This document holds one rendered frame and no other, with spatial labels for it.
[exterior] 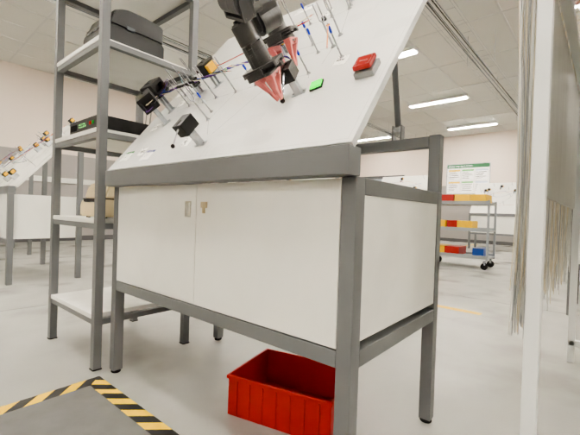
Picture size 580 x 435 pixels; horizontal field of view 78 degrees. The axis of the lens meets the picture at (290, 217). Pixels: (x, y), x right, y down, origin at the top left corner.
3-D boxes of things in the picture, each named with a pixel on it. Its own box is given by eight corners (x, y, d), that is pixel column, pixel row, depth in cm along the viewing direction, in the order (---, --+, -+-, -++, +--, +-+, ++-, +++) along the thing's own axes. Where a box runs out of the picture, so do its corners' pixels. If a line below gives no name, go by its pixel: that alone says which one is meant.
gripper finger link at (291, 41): (286, 71, 110) (274, 40, 107) (306, 61, 106) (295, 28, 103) (277, 73, 104) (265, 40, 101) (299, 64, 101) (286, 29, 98)
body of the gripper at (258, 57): (254, 74, 97) (240, 47, 94) (286, 59, 92) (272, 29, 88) (245, 83, 92) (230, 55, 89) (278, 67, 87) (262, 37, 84)
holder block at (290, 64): (282, 85, 103) (275, 73, 100) (286, 76, 106) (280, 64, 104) (295, 80, 101) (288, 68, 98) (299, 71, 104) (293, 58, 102)
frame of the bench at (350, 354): (344, 533, 80) (357, 175, 79) (109, 371, 156) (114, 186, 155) (433, 420, 126) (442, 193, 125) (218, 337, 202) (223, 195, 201)
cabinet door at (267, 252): (333, 349, 82) (339, 177, 81) (191, 305, 117) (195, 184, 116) (339, 347, 84) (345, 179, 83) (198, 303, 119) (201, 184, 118)
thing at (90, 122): (98, 128, 159) (98, 112, 159) (68, 136, 181) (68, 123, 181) (166, 141, 184) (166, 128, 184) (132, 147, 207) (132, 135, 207)
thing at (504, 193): (524, 253, 802) (526, 179, 800) (467, 248, 881) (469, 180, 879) (529, 251, 856) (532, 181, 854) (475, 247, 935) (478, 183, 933)
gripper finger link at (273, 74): (271, 100, 101) (255, 68, 96) (293, 91, 97) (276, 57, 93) (262, 110, 96) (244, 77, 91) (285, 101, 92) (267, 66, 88)
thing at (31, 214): (5, 286, 311) (9, 95, 309) (-21, 268, 389) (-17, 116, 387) (94, 276, 366) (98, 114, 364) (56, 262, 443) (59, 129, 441)
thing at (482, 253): (494, 267, 541) (497, 195, 540) (487, 270, 503) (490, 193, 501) (428, 260, 604) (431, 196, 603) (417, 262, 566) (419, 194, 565)
